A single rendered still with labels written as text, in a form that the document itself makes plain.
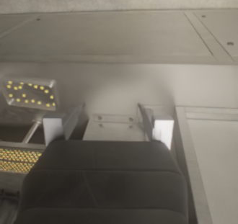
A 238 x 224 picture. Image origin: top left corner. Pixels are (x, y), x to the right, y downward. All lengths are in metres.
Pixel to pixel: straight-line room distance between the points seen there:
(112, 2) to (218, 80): 0.92
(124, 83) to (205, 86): 0.26
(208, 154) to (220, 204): 0.14
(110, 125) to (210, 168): 0.37
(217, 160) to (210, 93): 0.21
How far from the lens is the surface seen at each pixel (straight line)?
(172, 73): 0.57
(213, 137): 0.63
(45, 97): 0.72
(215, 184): 0.53
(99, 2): 1.33
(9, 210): 4.63
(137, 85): 0.58
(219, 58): 0.64
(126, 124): 0.69
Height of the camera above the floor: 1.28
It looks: 48 degrees down
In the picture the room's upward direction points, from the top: 170 degrees counter-clockwise
